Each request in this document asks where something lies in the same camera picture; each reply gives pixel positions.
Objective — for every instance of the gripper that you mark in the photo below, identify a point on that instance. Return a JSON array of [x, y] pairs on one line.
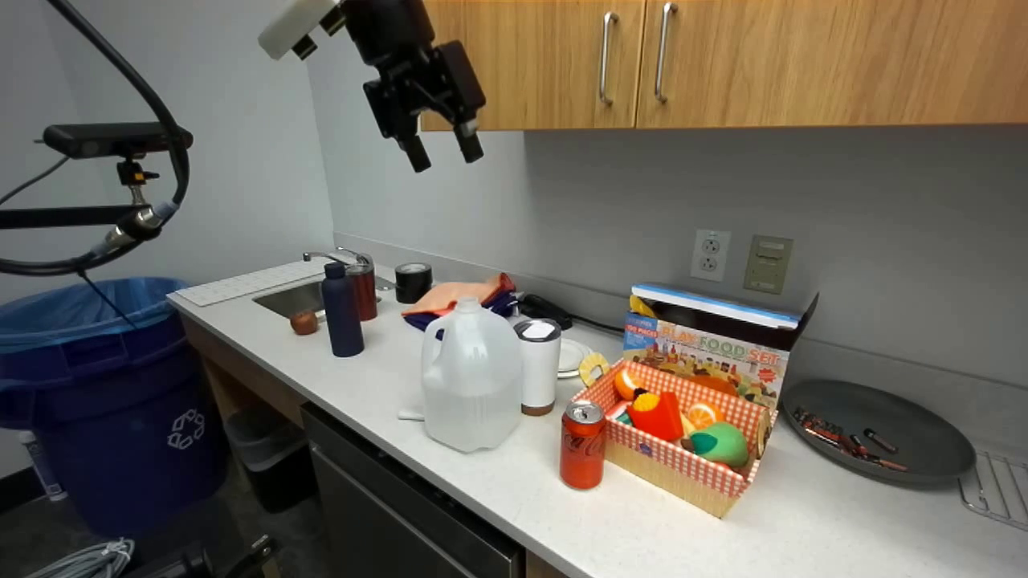
[[389, 28]]

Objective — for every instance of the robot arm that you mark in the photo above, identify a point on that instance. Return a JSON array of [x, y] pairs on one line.
[[293, 22]]

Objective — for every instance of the narrow wooden cabinet door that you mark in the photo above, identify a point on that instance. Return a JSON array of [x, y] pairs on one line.
[[522, 64]]

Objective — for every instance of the dishwasher door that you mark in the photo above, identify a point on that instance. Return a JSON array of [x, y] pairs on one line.
[[385, 506]]

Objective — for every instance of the wide wooden cabinet door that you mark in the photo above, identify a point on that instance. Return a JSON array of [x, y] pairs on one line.
[[843, 56]]

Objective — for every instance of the chrome tap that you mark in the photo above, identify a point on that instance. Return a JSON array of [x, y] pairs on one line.
[[329, 257]]

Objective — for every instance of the black tape roll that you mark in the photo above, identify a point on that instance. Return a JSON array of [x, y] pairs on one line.
[[413, 282]]

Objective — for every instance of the orange cloth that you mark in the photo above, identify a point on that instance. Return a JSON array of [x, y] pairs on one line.
[[454, 293]]

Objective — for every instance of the dark red tumbler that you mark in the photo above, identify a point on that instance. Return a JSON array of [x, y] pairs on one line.
[[366, 293]]

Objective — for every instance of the navy blue cloth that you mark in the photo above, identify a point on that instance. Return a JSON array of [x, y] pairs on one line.
[[418, 321]]

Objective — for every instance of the navy blue bottle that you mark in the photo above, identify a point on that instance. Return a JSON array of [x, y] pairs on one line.
[[343, 317]]

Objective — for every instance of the steel sink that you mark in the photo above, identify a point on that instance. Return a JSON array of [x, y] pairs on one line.
[[293, 299]]

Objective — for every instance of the black power adapter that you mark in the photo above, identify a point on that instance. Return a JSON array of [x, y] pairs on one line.
[[546, 311]]

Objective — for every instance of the small brown toy fruit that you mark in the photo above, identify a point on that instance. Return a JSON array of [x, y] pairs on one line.
[[304, 323]]

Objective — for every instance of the clear plastic gallon jug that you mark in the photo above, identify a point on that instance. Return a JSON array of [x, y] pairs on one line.
[[472, 385]]

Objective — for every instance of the white tumbler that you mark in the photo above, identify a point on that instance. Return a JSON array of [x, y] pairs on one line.
[[538, 369]]

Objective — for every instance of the white plate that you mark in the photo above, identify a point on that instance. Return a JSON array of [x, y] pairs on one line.
[[572, 355]]

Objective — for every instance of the small white stick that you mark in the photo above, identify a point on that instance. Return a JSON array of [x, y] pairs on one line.
[[411, 416]]

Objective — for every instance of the toy pineapple slice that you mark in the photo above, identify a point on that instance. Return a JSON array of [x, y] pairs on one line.
[[590, 377]]

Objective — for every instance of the toy orange slice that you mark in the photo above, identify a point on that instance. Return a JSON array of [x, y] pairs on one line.
[[626, 384], [703, 415]]

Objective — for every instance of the toy food set box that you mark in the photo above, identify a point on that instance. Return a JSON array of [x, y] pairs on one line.
[[707, 353]]

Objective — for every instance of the red soda can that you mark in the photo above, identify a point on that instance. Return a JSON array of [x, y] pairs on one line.
[[582, 449]]

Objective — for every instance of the small black trash bin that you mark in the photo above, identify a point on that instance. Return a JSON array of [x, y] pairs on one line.
[[273, 457]]

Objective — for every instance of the toy red fries box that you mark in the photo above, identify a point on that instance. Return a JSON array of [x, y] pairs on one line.
[[658, 417]]

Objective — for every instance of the blue recycling bin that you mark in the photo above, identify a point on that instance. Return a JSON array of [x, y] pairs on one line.
[[112, 401]]

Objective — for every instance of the red checkered cardboard tray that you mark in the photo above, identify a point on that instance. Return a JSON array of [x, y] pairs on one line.
[[675, 474]]

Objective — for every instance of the toy green pear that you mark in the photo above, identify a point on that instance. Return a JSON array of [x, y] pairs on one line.
[[721, 445]]

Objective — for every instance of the heap of markers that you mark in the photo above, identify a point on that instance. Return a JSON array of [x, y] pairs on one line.
[[839, 440]]

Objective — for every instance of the grey round plate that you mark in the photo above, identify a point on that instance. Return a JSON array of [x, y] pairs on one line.
[[923, 425]]

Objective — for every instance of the camera on mount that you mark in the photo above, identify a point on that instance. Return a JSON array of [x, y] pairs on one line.
[[112, 138]]

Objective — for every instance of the white wall socket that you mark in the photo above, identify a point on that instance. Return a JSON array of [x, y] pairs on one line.
[[711, 255]]

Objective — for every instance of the wooden wall cabinet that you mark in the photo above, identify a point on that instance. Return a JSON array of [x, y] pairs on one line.
[[803, 56]]

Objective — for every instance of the beige switch plate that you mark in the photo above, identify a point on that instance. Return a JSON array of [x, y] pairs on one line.
[[768, 265]]

